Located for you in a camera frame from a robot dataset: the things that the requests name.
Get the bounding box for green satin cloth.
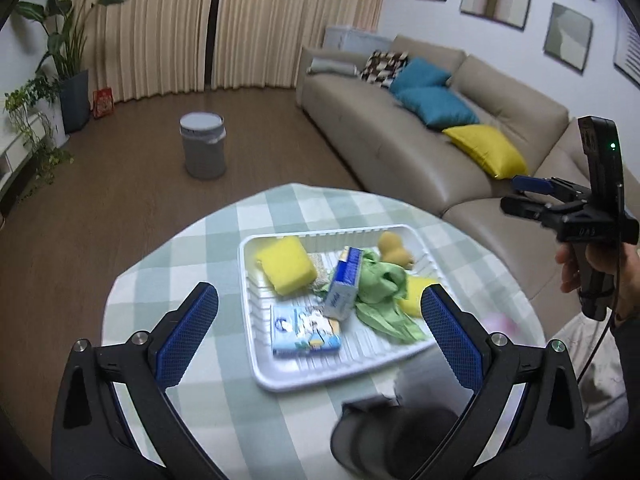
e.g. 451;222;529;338
315;249;425;344

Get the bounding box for tan peanut-shaped sponge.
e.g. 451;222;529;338
378;231;414;270

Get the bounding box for yellow rectangular sponge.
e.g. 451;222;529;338
256;236;318;296

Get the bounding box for yellow blue cartoon sponge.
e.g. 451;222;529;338
322;246;362;321

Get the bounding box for person's right hand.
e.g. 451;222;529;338
554;239;640;323

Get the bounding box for yellow cushion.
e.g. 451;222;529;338
442;125;528;180

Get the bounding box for yellow sponge in tray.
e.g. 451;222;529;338
397;275;438;318

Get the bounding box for white plastic tray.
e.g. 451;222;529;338
239;224;450;392

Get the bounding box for teal cushion front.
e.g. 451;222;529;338
396;87;480;131

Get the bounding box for teal cushion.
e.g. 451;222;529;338
390;58;451;96
396;87;480;131

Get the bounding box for blue cartoon tissue pack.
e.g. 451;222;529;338
270;306;342;356

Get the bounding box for black cylindrical container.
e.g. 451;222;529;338
330;396;458;479

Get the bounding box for green white checkered tablecloth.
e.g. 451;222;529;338
102;184;546;479

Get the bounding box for beige leather sofa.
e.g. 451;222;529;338
295;32;640;340

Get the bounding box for floral white fabric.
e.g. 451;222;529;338
555;314;628;445

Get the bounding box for framed grey abstract picture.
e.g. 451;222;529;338
544;3;593;74

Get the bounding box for teal cushion back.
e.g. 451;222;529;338
390;58;451;96

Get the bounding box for striped framed picture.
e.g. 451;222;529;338
613;6;640;87

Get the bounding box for black white patterned cushion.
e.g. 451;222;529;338
360;50;409;89

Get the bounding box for grey round trash bin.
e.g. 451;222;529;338
179;112;226;180

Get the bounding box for white storage box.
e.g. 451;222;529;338
322;25;393;55

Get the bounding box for grey folded blanket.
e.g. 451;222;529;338
306;58;359;77

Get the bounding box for white tv console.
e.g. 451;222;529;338
1;106;68;219

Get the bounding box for red gift bag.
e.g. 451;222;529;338
92;87;115;119

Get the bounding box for small trailing green plant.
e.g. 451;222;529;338
4;70;74;202

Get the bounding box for tall potted leafy plant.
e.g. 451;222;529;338
14;0;128;133

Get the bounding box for beige curtains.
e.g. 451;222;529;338
73;0;383;102

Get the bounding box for black cable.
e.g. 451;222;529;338
574;184;626;391

